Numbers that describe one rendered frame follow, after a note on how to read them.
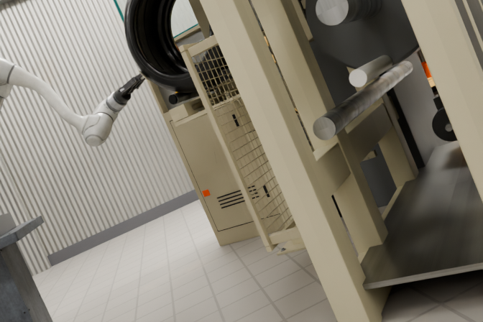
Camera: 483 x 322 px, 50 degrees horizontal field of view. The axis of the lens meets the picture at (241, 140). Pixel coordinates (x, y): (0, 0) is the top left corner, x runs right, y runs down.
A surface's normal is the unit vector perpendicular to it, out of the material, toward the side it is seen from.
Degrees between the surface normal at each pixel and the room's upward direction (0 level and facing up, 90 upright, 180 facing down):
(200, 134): 90
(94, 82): 90
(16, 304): 90
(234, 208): 90
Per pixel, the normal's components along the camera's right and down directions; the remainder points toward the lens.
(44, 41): 0.17, 0.00
